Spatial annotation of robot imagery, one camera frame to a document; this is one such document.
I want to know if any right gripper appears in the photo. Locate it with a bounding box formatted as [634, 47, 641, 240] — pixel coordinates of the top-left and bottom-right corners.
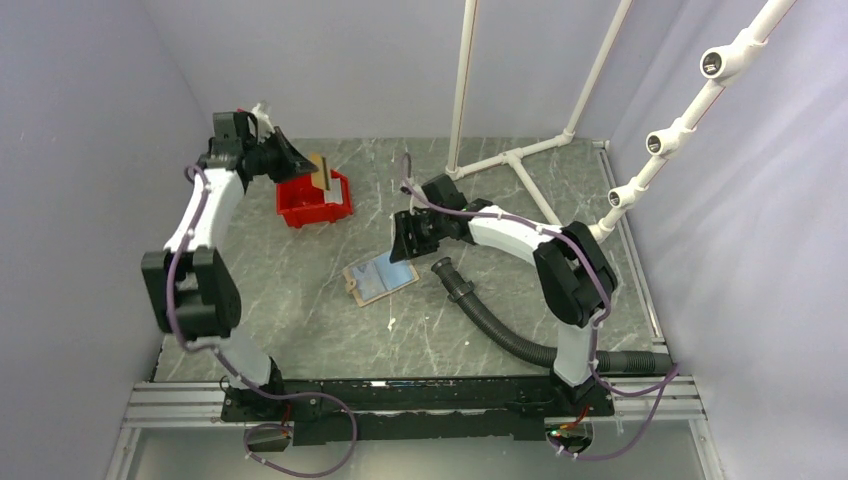
[390, 208, 449, 263]

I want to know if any gold credit card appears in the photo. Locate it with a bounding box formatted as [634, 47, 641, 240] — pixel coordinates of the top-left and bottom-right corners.
[309, 153, 331, 191]

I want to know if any red plastic bin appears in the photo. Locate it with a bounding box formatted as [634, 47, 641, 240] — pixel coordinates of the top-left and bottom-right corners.
[275, 170, 354, 229]

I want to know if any tan leather card holder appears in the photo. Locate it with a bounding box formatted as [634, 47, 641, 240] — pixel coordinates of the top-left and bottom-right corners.
[342, 252, 420, 307]

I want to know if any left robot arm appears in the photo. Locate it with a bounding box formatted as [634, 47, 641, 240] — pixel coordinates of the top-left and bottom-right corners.
[141, 102, 317, 420]

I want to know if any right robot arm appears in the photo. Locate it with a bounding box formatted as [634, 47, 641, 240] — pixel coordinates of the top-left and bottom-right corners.
[390, 201, 618, 415]

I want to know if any stack of white cards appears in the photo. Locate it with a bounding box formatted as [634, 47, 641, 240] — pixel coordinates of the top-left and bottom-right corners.
[324, 178, 344, 205]

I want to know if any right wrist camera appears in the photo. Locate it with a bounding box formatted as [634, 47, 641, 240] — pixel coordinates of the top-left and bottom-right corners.
[421, 174, 468, 210]

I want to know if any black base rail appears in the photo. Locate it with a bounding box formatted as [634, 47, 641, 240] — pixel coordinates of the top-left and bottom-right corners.
[221, 374, 614, 446]

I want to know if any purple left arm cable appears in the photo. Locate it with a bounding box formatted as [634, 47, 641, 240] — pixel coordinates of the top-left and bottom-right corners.
[164, 164, 360, 480]

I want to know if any black corrugated hose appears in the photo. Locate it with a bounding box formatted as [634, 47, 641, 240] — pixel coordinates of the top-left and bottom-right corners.
[430, 256, 674, 374]

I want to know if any white PVC pipe frame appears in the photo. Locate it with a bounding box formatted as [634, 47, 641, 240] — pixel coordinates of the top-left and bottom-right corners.
[445, 0, 800, 243]

